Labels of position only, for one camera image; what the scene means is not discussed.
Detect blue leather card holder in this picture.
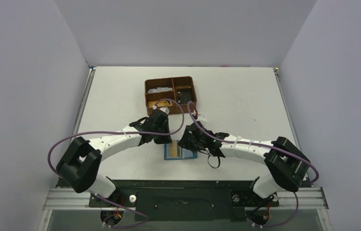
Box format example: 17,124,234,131
164,141,198,160

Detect gold card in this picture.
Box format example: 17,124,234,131
167,141,181,158
148,100,172,108

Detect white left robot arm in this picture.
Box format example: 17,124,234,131
56,107,172,198

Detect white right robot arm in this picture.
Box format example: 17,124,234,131
178,122,310,199

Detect gold card in basket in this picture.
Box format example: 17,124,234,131
148,100,172,108

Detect silver cards in basket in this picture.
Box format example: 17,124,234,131
147,87,173,93

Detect black items in basket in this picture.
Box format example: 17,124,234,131
176,88,194,104

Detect brown woven divided basket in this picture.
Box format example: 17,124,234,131
144,76,197,115

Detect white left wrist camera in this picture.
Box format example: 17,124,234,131
156,107,170,115

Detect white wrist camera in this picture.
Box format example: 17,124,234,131
156,107,170,115
195,114,208,122

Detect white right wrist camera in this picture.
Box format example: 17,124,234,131
195,114,208,122

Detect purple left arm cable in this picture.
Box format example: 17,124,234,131
47,99,186,230

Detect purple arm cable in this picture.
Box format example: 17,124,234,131
187,101,320,229
47,99,186,230

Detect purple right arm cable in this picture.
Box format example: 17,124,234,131
187,101,320,229

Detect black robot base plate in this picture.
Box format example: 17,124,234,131
56,178,280,222

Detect aluminium frame rail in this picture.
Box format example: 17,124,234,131
41,187,329,211

